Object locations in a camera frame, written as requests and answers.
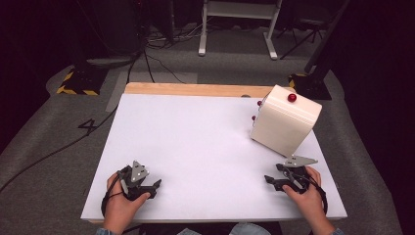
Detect white drawer cabinet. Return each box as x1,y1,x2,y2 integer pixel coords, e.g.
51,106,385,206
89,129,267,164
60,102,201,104
249,84,324,158

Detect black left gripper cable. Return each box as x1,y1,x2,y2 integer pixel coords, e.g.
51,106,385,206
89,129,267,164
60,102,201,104
100,174,125,219

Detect white table mat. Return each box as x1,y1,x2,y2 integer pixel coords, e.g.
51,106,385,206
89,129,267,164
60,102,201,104
80,93,348,224

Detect person's right hand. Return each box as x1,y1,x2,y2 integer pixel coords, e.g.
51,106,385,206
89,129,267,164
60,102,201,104
281,165,323,227

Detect black tripod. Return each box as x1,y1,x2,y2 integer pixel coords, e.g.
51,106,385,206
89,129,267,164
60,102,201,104
276,13,327,61

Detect black stand with striped base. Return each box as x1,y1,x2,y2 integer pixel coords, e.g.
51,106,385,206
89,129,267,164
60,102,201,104
55,0,110,97
288,0,351,101

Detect person's left hand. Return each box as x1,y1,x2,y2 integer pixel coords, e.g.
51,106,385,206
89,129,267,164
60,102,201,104
103,171,152,231

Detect person's blue jeans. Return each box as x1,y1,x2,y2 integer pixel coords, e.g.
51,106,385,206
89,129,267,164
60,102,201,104
176,221,272,235

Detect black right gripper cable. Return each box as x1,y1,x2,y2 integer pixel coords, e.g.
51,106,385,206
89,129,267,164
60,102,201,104
302,172,329,216

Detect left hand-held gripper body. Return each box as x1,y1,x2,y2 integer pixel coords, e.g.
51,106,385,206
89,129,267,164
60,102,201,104
116,160,155,202

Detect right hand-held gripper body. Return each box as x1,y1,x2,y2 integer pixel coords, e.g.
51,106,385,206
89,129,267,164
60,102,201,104
275,155,319,195

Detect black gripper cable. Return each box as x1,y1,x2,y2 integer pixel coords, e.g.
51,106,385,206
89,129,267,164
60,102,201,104
302,172,329,216
100,174,125,219

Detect bundle of floor cables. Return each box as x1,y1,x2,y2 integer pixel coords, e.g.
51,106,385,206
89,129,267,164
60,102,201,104
125,13,209,85

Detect long black floor cable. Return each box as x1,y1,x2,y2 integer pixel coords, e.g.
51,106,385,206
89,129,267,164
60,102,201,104
0,106,119,194

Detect white metal table frame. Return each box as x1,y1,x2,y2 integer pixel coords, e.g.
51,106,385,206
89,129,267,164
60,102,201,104
198,0,284,61

